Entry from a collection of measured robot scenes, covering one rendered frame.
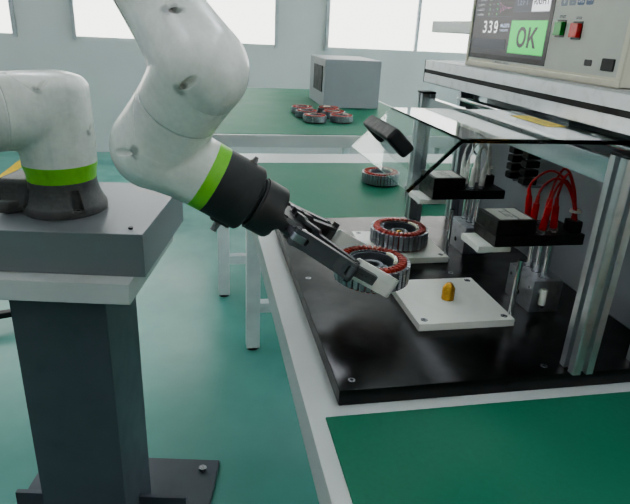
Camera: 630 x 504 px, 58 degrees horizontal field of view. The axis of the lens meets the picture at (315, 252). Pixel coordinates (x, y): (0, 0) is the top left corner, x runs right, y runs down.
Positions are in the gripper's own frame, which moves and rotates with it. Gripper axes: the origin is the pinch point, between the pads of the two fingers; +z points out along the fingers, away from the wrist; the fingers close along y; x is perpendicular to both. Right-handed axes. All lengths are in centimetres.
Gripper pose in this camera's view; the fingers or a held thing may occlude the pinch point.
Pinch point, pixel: (370, 266)
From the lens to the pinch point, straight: 84.0
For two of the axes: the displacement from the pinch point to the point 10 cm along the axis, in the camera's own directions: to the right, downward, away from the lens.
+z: 8.2, 4.5, 3.6
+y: 1.9, 3.7, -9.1
